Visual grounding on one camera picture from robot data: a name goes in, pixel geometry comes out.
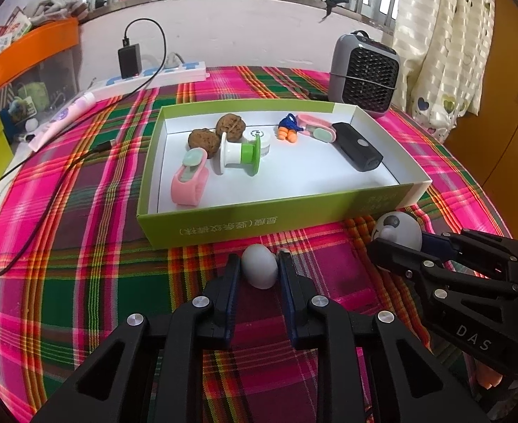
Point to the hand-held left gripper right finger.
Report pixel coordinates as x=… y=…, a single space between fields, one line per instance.
x=292 y=304

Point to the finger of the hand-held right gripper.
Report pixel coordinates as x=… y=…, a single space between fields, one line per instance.
x=435 y=243
x=400 y=257

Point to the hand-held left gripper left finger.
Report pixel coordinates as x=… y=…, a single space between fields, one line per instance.
x=230 y=299

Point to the white panda toy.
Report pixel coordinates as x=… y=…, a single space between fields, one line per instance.
x=397 y=227

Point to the white egg-shaped toy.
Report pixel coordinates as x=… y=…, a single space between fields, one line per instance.
x=261 y=266

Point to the green and white cardboard box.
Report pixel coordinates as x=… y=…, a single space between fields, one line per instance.
x=263 y=224

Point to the black rectangular device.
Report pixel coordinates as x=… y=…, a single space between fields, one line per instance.
x=356 y=147

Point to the pink and grey plastic clip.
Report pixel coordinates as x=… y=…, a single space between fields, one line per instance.
x=316 y=130
x=188 y=187

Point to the green and white spool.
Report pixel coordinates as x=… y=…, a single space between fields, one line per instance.
x=245 y=154

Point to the brown walnut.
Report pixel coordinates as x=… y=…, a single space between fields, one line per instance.
x=203 y=141
x=231 y=125

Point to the white lidded jar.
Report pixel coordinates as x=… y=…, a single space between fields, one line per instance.
x=265 y=141

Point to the blue orange toy figure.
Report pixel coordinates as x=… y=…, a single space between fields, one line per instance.
x=285 y=134

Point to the person's right hand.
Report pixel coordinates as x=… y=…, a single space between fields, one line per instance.
x=489 y=376

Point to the wooden cabinet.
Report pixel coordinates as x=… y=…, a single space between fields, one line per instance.
x=497 y=119

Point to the plaid tablecloth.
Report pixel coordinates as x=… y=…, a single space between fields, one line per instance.
x=87 y=251

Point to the grey space heater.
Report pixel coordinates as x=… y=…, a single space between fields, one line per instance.
x=367 y=75

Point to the cream heart-print curtain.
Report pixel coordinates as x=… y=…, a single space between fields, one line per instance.
x=444 y=53

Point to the white power strip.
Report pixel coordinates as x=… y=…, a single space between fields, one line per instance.
x=175 y=72

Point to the pink and white tube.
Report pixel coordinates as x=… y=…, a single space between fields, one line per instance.
x=65 y=116

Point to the black power adapter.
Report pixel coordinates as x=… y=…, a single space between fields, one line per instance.
x=129 y=61

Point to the small white ball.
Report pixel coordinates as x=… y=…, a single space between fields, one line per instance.
x=32 y=123

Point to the green round pouch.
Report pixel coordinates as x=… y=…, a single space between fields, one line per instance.
x=34 y=92

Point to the clear bin with orange lid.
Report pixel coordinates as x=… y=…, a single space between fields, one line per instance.
x=29 y=48

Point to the white glove bundle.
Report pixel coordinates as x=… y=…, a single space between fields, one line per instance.
x=51 y=0

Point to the colourful paper packets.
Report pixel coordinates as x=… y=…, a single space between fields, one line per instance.
x=7 y=31

